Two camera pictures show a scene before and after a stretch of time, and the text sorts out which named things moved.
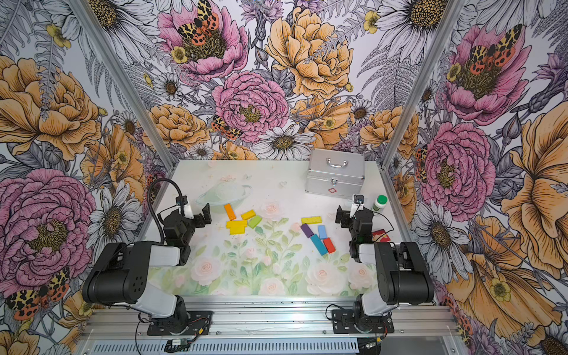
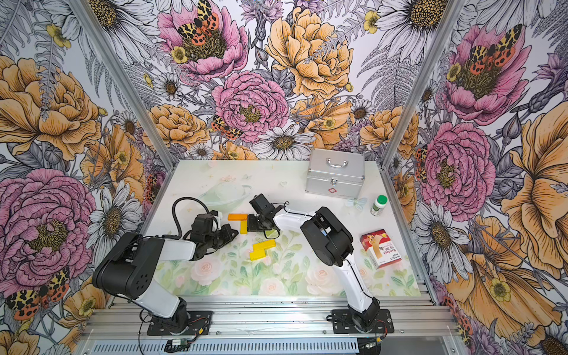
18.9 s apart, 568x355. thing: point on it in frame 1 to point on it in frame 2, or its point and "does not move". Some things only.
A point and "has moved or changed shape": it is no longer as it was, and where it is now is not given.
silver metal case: x=336 y=173 does not move
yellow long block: x=237 y=225 to x=265 y=245
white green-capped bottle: x=380 y=203 does not move
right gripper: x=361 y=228 to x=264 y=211
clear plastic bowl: x=225 y=194 does not move
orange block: x=231 y=214 to x=237 y=217
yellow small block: x=248 y=214 has moved or changed shape
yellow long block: x=237 y=228 to x=258 y=254
